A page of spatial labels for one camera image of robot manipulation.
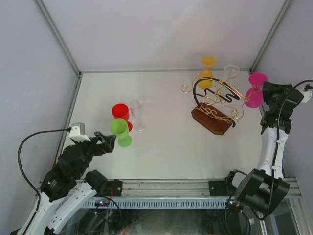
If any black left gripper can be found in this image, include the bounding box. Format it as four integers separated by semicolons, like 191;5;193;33
73;131;116;177

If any pink wine glass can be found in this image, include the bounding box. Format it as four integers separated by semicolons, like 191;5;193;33
245;73;268;108

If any green wine glass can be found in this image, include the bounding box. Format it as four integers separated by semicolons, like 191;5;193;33
110;119;132;147

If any red wine glass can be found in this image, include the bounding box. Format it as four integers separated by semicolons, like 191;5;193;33
112;103;133;132

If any clear wine glass back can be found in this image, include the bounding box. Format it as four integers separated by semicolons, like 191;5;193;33
224;64;240;81

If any clear wine glass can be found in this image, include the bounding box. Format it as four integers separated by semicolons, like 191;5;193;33
129;100;146;131
224;64;240;81

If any clear wine glass front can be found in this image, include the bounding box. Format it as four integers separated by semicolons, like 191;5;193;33
129;100;146;131

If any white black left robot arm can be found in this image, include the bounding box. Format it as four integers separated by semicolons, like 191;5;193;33
12;132;116;235

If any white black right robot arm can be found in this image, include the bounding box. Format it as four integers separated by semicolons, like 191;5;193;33
224;82;312;217

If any brown wooden rack base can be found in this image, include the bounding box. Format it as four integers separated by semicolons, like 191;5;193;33
191;107;232;135

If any yellow wine glass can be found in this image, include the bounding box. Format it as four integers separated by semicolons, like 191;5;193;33
198;56;217;90

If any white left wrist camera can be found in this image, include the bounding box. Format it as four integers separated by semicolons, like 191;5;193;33
69;122;91;142

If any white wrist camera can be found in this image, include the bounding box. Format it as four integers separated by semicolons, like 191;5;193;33
69;122;91;142
300;84;313;103

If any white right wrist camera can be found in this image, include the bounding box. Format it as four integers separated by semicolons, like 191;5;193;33
300;84;313;103

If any black right camera cable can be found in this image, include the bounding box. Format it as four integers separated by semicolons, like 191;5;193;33
251;79;313;221

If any black camera cable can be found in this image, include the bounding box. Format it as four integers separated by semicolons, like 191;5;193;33
18;127;73;196
251;79;313;221

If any gold wire glass rack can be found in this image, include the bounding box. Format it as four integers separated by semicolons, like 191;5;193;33
180;68;266;123

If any aluminium mounting rail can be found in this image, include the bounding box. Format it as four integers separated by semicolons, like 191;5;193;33
36;178;301;198

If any black left camera cable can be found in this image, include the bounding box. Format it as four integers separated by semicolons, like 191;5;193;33
18;127;73;196

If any blue slotted cable duct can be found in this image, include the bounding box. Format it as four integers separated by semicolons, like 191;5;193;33
82;198;226;209

